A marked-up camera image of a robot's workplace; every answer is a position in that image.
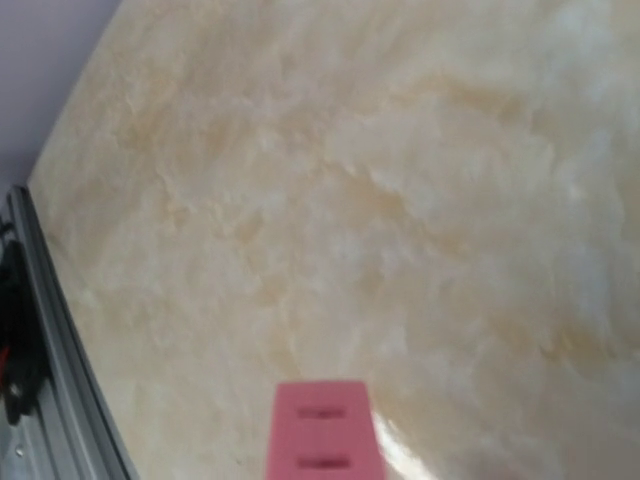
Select pink square plug adapter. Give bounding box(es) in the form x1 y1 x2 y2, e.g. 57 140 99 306
265 380 386 480

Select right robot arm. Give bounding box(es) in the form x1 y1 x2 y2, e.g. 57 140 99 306
1 222 49 426

